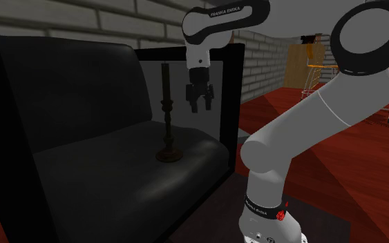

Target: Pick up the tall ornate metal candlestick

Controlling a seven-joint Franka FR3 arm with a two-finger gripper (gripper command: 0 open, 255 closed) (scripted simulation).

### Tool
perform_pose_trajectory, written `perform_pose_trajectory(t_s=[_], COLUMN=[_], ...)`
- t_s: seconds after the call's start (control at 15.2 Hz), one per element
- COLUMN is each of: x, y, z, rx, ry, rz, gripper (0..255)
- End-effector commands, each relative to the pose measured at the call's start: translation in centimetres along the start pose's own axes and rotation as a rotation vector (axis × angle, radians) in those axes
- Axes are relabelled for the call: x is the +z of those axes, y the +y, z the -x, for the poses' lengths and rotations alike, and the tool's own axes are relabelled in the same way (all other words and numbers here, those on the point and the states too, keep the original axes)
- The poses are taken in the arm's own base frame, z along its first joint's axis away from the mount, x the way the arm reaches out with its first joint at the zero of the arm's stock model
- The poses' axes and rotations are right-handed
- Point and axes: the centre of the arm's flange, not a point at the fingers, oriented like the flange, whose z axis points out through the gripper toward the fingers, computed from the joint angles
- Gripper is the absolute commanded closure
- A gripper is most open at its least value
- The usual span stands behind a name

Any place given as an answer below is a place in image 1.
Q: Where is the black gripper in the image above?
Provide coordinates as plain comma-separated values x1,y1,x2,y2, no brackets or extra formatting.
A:
185,66,216,114

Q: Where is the dark turned candlestick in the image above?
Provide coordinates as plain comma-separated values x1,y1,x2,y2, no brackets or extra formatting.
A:
155,62,184,164

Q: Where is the wooden cabinet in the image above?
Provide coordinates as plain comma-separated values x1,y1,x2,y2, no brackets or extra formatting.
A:
283,43,327,90

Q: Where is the black leather sofa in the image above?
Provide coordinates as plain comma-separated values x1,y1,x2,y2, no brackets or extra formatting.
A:
0,0,246,243

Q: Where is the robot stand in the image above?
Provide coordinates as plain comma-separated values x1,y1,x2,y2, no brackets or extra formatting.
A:
164,171,352,243

